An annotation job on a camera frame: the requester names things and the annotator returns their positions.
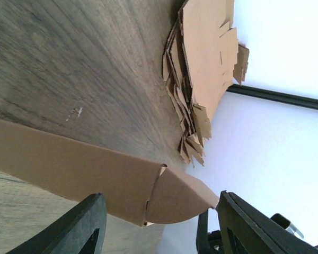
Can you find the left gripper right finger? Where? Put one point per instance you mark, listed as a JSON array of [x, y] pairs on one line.
[[244, 229]]

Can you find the right black corner post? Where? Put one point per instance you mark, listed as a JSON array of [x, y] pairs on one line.
[[270, 95]]

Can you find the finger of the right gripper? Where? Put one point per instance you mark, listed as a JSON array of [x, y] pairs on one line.
[[202, 244]]

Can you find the stack of flat cardboard sheets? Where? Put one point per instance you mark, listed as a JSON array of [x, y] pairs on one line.
[[202, 58]]

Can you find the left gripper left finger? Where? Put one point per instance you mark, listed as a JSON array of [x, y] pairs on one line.
[[80, 230]]

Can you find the cardboard box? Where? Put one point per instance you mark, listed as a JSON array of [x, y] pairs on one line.
[[136, 190]]

